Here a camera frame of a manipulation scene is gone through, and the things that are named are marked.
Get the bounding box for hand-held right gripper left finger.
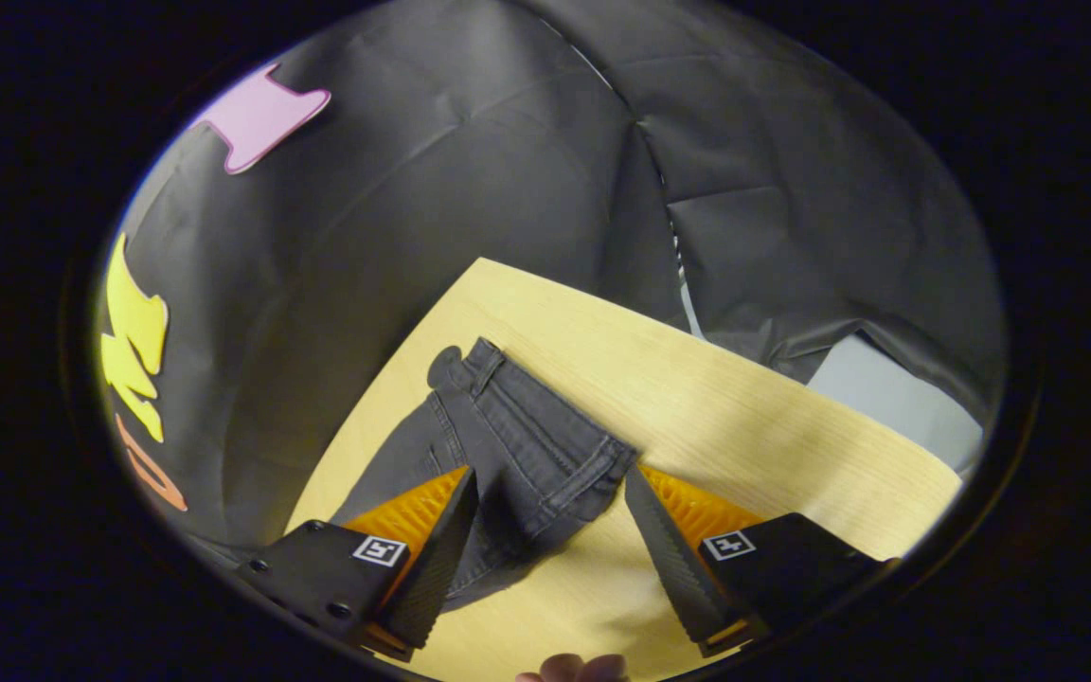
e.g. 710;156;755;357
235;464;480;664

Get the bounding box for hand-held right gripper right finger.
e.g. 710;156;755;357
623;462;902;659

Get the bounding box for dark grey jeans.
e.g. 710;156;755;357
328;336;641;615

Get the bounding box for black backdrop cloth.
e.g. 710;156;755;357
96;0;1011;560

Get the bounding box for black table cable grommet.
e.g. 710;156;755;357
426;345;467;391

